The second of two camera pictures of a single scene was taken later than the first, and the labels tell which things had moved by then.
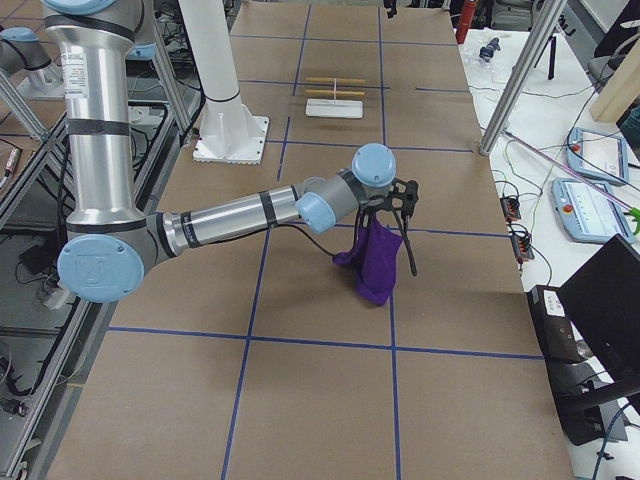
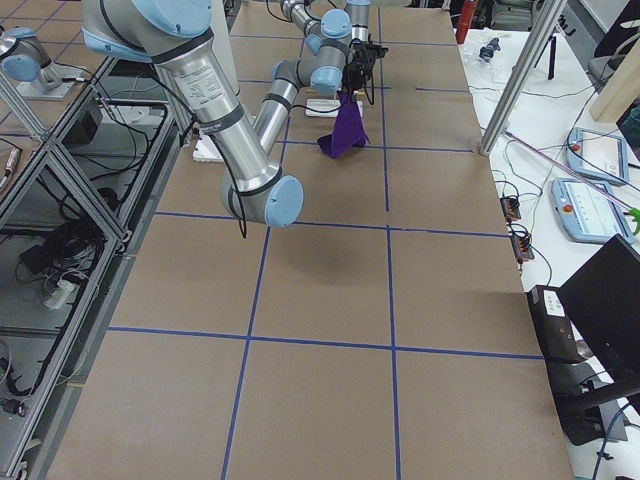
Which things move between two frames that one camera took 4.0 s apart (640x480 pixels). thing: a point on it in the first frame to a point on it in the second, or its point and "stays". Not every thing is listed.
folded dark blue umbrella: (487, 52) stays
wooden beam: (620, 91) stays
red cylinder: (467, 11) stays
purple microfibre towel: (373, 259) to (349, 128)
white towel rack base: (337, 109) stays
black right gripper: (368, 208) to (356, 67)
